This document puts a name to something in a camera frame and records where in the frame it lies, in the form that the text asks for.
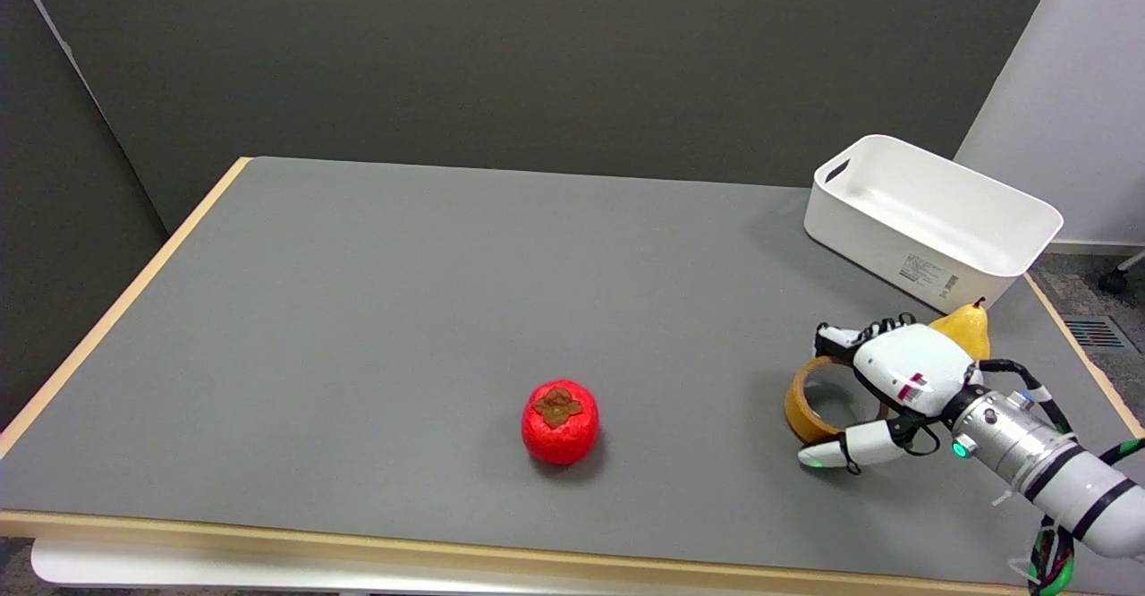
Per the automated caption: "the yellow pear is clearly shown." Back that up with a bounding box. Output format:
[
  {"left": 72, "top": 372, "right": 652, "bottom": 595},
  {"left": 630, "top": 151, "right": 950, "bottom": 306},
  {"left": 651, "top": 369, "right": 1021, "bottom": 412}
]
[{"left": 929, "top": 298, "right": 992, "bottom": 362}]

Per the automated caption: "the red persimmon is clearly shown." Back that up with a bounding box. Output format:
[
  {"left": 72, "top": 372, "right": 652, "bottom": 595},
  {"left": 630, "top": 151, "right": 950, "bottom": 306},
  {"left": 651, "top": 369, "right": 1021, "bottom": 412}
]
[{"left": 522, "top": 379, "right": 600, "bottom": 466}]

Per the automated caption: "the black caster wheel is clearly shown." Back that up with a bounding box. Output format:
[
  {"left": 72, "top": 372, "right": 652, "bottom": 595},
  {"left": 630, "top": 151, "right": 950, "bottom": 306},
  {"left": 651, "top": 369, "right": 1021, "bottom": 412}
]
[{"left": 1098, "top": 251, "right": 1145, "bottom": 295}]

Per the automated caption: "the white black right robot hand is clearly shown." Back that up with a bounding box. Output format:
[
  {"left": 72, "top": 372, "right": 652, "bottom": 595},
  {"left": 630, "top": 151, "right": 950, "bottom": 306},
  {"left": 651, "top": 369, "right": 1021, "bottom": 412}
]
[{"left": 799, "top": 313, "right": 978, "bottom": 473}]

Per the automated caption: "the floor vent grille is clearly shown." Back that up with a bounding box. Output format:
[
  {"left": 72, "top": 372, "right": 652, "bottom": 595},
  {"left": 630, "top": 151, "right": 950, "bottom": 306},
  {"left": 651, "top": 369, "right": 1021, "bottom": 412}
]
[{"left": 1064, "top": 318, "right": 1127, "bottom": 352}]

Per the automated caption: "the white plastic bin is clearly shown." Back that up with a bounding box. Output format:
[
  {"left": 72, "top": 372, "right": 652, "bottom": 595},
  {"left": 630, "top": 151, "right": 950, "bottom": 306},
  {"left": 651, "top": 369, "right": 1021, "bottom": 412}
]
[{"left": 803, "top": 134, "right": 1064, "bottom": 315}]

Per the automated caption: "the green red cable bundle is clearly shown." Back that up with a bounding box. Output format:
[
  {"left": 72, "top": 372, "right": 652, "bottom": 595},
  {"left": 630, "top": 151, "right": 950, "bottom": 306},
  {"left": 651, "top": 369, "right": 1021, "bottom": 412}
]
[{"left": 1027, "top": 438, "right": 1145, "bottom": 596}]

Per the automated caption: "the black cable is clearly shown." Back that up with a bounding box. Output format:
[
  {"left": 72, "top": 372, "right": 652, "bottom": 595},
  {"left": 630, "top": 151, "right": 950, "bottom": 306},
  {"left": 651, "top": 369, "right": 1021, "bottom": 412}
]
[{"left": 977, "top": 359, "right": 1074, "bottom": 436}]

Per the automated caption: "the yellow tape roll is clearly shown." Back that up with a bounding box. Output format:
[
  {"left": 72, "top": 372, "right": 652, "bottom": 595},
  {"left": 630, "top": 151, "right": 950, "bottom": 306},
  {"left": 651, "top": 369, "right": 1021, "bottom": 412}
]
[{"left": 785, "top": 355, "right": 888, "bottom": 446}]

